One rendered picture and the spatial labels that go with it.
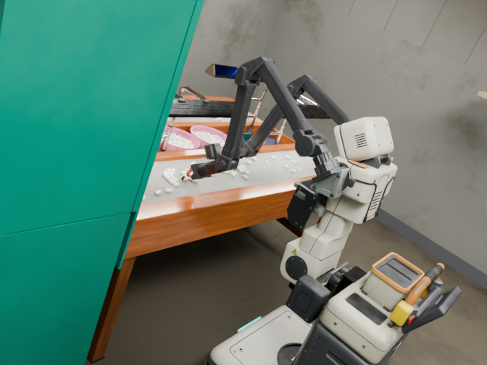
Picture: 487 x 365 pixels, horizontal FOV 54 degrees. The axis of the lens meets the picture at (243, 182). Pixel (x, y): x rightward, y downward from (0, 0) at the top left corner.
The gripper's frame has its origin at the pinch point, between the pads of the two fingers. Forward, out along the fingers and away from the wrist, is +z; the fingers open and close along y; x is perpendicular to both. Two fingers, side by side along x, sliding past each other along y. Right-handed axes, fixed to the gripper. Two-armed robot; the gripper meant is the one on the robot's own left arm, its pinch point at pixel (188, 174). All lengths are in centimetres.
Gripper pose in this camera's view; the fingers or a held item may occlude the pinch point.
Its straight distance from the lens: 214.4
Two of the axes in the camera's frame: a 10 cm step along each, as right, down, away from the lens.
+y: -6.3, 0.9, -7.7
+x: 1.8, 9.8, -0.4
